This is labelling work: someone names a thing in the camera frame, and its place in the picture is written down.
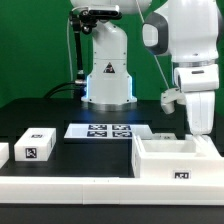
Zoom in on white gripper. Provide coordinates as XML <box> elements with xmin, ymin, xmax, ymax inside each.
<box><xmin>185</xmin><ymin>91</ymin><xmax>215</xmax><ymax>135</ymax></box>

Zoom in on white cabinet body box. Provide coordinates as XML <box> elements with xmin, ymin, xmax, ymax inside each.
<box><xmin>131</xmin><ymin>135</ymin><xmax>224</xmax><ymax>180</ymax></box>

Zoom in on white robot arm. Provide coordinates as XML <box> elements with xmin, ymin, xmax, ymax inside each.
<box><xmin>142</xmin><ymin>0</ymin><xmax>222</xmax><ymax>135</ymax></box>

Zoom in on white cabinet top block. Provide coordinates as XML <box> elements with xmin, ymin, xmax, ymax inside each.
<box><xmin>14</xmin><ymin>128</ymin><xmax>56</xmax><ymax>161</ymax></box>

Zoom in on white base tag plate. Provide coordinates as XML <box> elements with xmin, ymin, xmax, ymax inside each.
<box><xmin>64</xmin><ymin>123</ymin><xmax>152</xmax><ymax>140</ymax></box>

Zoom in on white block at left edge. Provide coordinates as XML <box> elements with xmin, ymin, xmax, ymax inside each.
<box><xmin>0</xmin><ymin>143</ymin><xmax>9</xmax><ymax>168</ymax></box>

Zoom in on white L-shaped table fence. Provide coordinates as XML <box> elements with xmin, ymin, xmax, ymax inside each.
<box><xmin>0</xmin><ymin>176</ymin><xmax>224</xmax><ymax>206</ymax></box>

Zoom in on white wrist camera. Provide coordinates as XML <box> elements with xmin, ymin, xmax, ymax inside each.
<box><xmin>160</xmin><ymin>88</ymin><xmax>185</xmax><ymax>114</ymax></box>

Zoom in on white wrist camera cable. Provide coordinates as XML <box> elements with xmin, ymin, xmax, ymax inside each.
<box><xmin>134</xmin><ymin>0</ymin><xmax>172</xmax><ymax>90</ymax></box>

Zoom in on black base cables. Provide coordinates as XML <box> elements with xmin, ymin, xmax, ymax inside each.
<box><xmin>43</xmin><ymin>79</ymin><xmax>88</xmax><ymax>100</ymax></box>

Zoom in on black camera on stand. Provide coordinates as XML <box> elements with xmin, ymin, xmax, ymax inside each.
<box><xmin>80</xmin><ymin>5</ymin><xmax>122</xmax><ymax>20</ymax></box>

